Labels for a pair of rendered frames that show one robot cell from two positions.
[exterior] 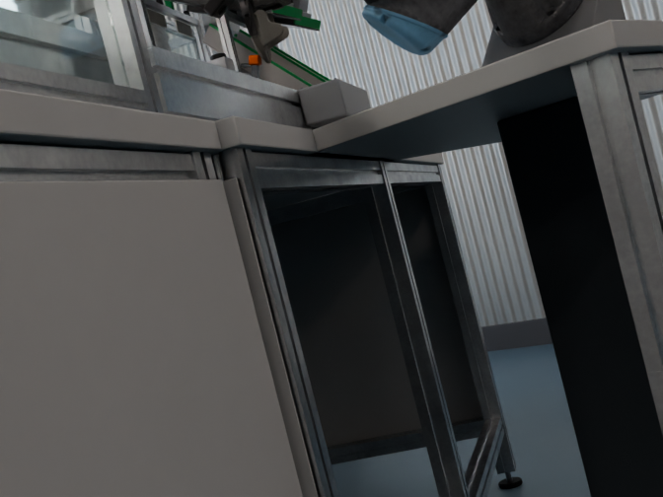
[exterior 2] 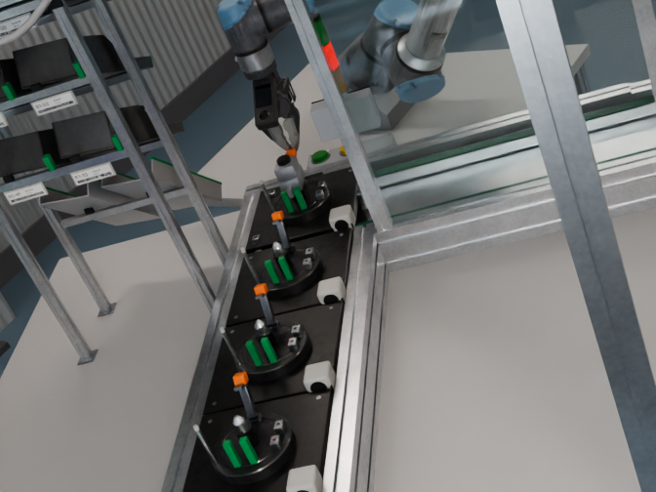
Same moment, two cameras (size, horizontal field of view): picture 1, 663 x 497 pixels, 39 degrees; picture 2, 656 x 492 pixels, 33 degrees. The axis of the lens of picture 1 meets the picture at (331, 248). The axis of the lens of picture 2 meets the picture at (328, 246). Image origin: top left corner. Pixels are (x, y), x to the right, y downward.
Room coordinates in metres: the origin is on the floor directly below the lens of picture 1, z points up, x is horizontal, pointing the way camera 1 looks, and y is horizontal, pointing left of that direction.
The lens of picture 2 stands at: (1.62, 2.25, 2.11)
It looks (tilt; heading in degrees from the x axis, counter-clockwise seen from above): 30 degrees down; 273
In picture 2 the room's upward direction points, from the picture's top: 23 degrees counter-clockwise
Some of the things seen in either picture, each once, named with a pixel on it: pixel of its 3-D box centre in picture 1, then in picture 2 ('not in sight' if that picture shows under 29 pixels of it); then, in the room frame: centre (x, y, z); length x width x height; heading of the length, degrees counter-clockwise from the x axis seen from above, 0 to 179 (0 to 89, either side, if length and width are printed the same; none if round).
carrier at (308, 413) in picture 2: not in sight; (245, 433); (1.92, 0.84, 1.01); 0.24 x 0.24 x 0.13; 75
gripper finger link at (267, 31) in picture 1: (268, 34); (294, 130); (1.68, 0.01, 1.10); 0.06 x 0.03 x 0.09; 75
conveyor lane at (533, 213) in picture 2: not in sight; (444, 199); (1.45, 0.22, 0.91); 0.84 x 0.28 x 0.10; 165
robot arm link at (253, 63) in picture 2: not in sight; (254, 58); (1.70, 0.01, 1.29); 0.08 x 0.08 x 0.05
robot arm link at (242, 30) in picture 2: not in sight; (242, 23); (1.70, 0.02, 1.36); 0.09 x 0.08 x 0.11; 0
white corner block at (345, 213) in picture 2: not in sight; (342, 220); (1.66, 0.24, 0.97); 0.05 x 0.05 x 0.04; 75
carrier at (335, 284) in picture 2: not in sight; (282, 258); (1.79, 0.36, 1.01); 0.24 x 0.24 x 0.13; 75
